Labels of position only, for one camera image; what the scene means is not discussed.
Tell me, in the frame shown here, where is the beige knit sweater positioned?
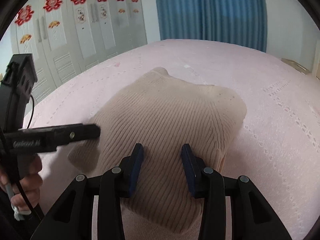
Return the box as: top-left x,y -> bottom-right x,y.
68,67 -> 247,234

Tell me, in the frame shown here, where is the left hand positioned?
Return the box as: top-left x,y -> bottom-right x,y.
1,155 -> 43,215

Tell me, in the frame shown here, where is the pink bed cover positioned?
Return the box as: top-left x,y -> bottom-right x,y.
23,40 -> 319,239

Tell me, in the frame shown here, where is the white wardrobe with red decals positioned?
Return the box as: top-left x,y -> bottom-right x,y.
9,0 -> 146,102

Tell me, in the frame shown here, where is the blue curtain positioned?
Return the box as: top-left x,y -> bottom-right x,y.
156,0 -> 267,52

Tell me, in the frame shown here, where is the black cable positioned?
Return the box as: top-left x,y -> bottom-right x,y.
0,93 -> 46,222

